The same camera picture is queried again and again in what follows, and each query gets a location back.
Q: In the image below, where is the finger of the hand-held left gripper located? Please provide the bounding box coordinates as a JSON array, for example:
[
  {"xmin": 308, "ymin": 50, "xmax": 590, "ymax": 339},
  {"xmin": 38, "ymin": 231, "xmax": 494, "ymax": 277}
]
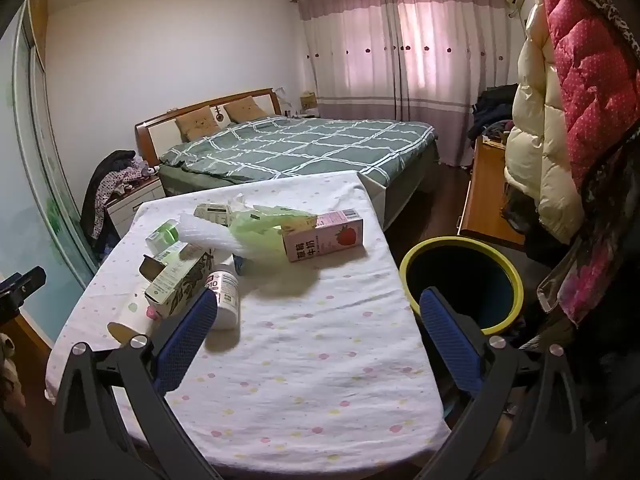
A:
[{"xmin": 0, "ymin": 266, "xmax": 47, "ymax": 308}]

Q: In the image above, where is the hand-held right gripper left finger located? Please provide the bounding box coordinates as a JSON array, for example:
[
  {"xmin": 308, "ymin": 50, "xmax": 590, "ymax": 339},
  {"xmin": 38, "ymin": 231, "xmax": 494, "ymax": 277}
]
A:
[{"xmin": 50, "ymin": 287, "xmax": 221, "ymax": 480}]

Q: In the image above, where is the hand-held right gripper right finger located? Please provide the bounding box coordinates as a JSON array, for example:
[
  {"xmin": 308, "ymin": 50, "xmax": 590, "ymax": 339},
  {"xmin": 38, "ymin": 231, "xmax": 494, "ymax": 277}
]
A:
[{"xmin": 419, "ymin": 286, "xmax": 596, "ymax": 480}]

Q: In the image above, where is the white plastic bottle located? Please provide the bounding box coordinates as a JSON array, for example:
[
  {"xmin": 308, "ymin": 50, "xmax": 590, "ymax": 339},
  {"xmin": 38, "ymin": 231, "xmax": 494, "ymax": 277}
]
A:
[{"xmin": 206, "ymin": 269, "xmax": 242, "ymax": 331}]

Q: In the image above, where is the yellow rimmed dark trash bin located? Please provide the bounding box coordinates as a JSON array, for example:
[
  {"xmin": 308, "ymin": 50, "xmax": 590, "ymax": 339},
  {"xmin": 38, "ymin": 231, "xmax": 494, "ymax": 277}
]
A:
[{"xmin": 399, "ymin": 236, "xmax": 525, "ymax": 336}]

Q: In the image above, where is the green and white carton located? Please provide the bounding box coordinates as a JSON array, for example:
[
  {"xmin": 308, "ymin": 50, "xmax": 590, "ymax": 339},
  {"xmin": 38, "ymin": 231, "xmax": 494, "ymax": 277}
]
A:
[{"xmin": 145, "ymin": 219, "xmax": 182, "ymax": 252}]

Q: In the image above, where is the brown and white open carton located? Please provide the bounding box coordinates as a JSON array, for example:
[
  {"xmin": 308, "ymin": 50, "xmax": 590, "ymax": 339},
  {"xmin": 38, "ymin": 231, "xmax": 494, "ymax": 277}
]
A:
[{"xmin": 139, "ymin": 247, "xmax": 218, "ymax": 318}]

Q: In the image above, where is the glass wardrobe sliding door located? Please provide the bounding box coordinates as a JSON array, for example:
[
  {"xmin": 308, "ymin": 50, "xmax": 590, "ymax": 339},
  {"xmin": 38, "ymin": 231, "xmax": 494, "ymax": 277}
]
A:
[{"xmin": 0, "ymin": 5, "xmax": 101, "ymax": 346}]

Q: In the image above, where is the white crumpled plastic sheet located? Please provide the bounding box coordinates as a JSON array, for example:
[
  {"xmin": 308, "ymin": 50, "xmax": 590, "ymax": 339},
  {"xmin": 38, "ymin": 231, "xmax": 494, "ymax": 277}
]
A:
[{"xmin": 176, "ymin": 212, "xmax": 241, "ymax": 256}]

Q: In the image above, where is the small white barcode carton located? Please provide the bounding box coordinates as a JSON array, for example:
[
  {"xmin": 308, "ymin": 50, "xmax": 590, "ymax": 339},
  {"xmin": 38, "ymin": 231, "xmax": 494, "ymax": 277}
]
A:
[{"xmin": 194, "ymin": 203, "xmax": 233, "ymax": 223}]

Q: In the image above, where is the green plastic bag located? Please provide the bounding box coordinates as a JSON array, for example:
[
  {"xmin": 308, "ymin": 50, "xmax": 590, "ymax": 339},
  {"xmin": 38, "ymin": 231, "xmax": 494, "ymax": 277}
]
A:
[{"xmin": 227, "ymin": 195, "xmax": 321, "ymax": 263}]

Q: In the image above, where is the white nightstand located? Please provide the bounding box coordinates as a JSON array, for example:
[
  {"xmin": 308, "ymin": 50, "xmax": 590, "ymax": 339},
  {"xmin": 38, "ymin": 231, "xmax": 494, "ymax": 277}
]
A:
[{"xmin": 107, "ymin": 177, "xmax": 166, "ymax": 241}]

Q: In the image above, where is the dark brown bag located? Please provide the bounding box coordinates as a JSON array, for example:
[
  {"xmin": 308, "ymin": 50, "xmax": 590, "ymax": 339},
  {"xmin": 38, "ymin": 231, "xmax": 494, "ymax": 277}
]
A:
[{"xmin": 504, "ymin": 185, "xmax": 532, "ymax": 235}]

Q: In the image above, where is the wooden desk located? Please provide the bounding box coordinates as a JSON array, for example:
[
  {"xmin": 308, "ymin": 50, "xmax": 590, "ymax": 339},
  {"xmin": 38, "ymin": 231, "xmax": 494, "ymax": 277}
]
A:
[{"xmin": 457, "ymin": 135, "xmax": 526, "ymax": 248}]

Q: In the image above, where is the floral pink garment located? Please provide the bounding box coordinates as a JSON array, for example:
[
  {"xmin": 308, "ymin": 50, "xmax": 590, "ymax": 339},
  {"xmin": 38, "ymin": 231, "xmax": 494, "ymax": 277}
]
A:
[{"xmin": 537, "ymin": 160, "xmax": 640, "ymax": 326}]

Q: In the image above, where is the pink strawberry milk carton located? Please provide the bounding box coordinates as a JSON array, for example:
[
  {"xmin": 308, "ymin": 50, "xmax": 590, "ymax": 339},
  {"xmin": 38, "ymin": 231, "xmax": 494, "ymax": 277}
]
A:
[{"xmin": 281, "ymin": 210, "xmax": 364, "ymax": 263}]

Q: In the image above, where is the wooden bed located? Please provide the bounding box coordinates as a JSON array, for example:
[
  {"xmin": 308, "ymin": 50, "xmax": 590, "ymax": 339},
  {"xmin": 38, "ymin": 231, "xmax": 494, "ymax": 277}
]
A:
[{"xmin": 134, "ymin": 87, "xmax": 441, "ymax": 231}]

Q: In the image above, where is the brown pillow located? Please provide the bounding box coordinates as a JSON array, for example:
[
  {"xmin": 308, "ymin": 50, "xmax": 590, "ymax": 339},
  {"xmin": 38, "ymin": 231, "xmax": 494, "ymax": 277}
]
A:
[
  {"xmin": 175, "ymin": 106, "xmax": 221, "ymax": 142},
  {"xmin": 223, "ymin": 97, "xmax": 271, "ymax": 123}
]

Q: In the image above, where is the cream down jacket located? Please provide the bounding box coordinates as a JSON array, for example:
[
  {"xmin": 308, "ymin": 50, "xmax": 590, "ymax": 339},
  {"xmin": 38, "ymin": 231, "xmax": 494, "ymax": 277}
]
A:
[{"xmin": 502, "ymin": 2, "xmax": 586, "ymax": 246}]

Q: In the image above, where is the green checked quilt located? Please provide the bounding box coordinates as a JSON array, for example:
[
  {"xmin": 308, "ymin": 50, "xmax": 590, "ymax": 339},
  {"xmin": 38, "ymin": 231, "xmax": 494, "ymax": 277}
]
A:
[{"xmin": 159, "ymin": 116, "xmax": 436, "ymax": 186}]

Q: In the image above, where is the pile of dark clothes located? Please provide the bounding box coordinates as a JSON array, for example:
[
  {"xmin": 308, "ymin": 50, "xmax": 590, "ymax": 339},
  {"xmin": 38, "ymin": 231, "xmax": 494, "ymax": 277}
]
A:
[{"xmin": 467, "ymin": 84, "xmax": 521, "ymax": 143}]

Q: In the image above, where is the pink and white curtain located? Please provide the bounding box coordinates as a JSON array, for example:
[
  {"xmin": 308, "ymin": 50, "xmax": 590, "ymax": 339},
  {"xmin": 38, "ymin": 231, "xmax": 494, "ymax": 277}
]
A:
[
  {"xmin": 298, "ymin": 0, "xmax": 401, "ymax": 122},
  {"xmin": 397, "ymin": 0, "xmax": 513, "ymax": 166}
]

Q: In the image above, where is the pink dotted jacket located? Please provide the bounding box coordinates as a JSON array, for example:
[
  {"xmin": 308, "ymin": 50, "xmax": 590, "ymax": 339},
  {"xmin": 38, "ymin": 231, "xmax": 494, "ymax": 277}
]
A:
[{"xmin": 542, "ymin": 0, "xmax": 640, "ymax": 193}]

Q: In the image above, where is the dark patterned garment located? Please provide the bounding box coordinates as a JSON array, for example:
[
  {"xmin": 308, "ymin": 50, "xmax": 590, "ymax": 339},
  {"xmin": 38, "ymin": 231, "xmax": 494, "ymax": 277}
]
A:
[{"xmin": 565, "ymin": 0, "xmax": 640, "ymax": 61}]

